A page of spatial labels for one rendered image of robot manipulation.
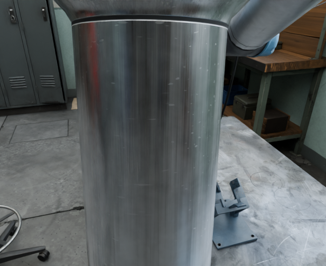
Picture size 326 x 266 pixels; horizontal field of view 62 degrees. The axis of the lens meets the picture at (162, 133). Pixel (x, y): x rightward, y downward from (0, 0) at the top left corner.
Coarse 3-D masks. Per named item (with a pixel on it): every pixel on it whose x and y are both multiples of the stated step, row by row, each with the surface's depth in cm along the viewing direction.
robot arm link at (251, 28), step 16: (256, 0) 30; (272, 0) 27; (288, 0) 26; (304, 0) 25; (320, 0) 26; (240, 16) 37; (256, 16) 33; (272, 16) 30; (288, 16) 29; (240, 32) 40; (256, 32) 37; (272, 32) 36; (240, 48) 46; (256, 48) 45; (272, 48) 49
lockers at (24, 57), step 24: (0, 0) 266; (24, 0) 270; (48, 0) 278; (0, 24) 275; (24, 24) 281; (48, 24) 280; (0, 48) 284; (24, 48) 291; (48, 48) 291; (0, 72) 295; (24, 72) 301; (48, 72) 304; (0, 96) 305; (24, 96) 312; (48, 96) 317
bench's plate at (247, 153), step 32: (224, 128) 112; (224, 160) 91; (256, 160) 91; (288, 160) 91; (224, 192) 77; (256, 192) 77; (288, 192) 77; (320, 192) 77; (256, 224) 66; (288, 224) 66; (320, 224) 66; (224, 256) 58; (256, 256) 58; (288, 256) 58; (320, 256) 58
